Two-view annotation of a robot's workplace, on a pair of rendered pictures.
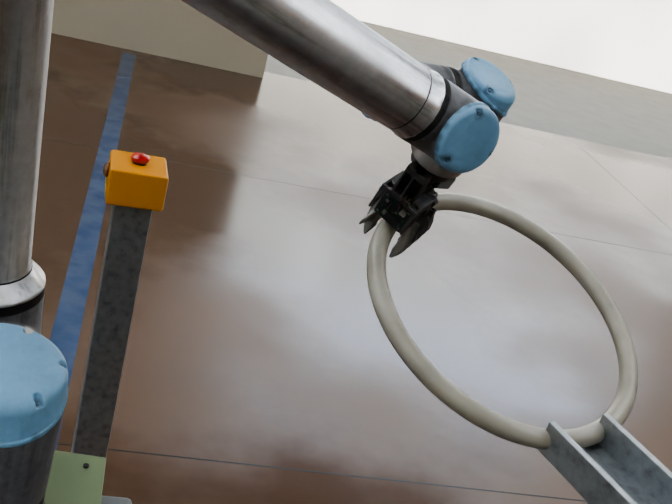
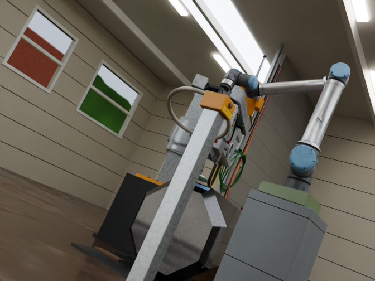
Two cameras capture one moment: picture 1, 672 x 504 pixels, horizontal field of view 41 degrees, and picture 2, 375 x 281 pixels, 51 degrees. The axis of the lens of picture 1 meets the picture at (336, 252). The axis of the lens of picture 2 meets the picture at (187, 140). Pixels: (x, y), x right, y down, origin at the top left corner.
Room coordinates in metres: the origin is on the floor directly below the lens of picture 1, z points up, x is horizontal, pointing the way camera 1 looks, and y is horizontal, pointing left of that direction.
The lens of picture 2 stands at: (2.88, 1.81, 0.48)
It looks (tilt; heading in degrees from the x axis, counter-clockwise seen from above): 11 degrees up; 233
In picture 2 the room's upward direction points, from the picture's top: 24 degrees clockwise
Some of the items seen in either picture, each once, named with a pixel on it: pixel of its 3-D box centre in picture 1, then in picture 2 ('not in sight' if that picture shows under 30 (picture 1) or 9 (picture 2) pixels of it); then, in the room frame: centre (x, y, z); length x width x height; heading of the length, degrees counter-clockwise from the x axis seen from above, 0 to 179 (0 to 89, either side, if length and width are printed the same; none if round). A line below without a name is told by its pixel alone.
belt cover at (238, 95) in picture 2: not in sight; (233, 112); (0.49, -0.87, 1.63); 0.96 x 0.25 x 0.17; 36
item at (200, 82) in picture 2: not in sight; (200, 83); (0.42, -1.67, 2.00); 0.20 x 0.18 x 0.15; 109
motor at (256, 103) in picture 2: not in sight; (247, 99); (0.23, -1.04, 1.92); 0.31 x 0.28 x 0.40; 126
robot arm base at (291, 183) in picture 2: not in sight; (296, 188); (0.82, 0.33, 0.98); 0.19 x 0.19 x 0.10
